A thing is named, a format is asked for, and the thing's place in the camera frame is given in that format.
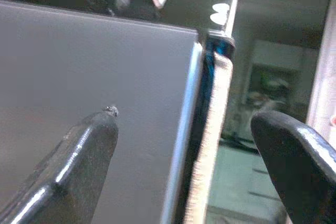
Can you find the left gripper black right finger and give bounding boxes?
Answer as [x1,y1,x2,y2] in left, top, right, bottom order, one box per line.
[250,110,336,224]

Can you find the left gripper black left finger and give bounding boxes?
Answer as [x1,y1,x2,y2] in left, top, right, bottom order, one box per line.
[0,105,119,224]

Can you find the beige ribbed towel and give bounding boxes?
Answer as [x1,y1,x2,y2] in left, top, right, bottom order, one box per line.
[183,57,234,224]

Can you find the dark grey fridge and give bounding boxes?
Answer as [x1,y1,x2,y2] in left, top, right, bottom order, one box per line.
[0,0,236,224]

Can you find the green tinted glass sliding door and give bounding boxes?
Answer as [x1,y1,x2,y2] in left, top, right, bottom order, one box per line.
[206,0,336,224]

